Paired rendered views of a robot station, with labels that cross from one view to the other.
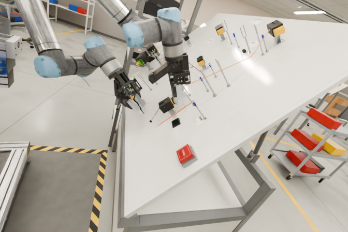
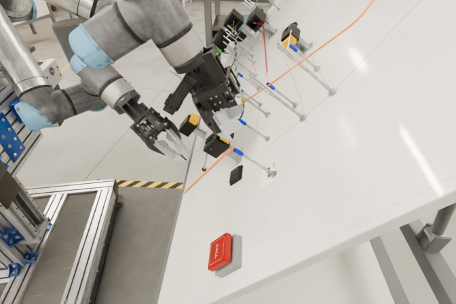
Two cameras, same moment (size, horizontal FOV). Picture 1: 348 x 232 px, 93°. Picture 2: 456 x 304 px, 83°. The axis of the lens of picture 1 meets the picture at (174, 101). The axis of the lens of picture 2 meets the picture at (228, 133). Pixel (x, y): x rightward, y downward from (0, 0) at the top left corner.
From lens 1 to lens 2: 0.34 m
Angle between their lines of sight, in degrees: 27
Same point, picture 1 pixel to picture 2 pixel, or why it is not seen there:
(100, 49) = (89, 71)
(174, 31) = (154, 16)
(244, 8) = not seen: outside the picture
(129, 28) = (72, 41)
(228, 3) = not seen: outside the picture
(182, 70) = (213, 83)
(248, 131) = (334, 228)
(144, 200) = not seen: outside the picture
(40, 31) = (9, 68)
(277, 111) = (416, 181)
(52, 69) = (33, 119)
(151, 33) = (112, 37)
